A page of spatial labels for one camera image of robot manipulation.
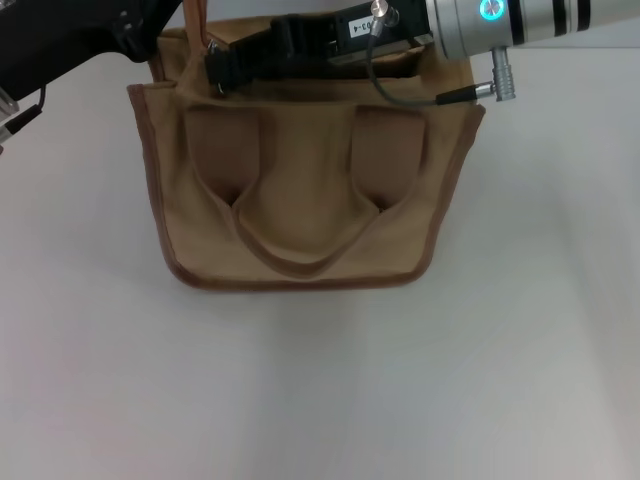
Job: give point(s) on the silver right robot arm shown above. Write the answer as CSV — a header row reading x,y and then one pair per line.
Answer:
x,y
525,20

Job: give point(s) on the khaki canvas food bag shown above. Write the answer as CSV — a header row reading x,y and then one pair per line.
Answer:
x,y
310,200

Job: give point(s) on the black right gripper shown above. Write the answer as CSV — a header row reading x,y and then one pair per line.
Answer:
x,y
310,45

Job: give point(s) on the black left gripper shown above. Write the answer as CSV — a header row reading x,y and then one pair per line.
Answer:
x,y
75,35

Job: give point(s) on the silver metal zipper pull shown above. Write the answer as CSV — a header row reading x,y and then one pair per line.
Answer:
x,y
212,46

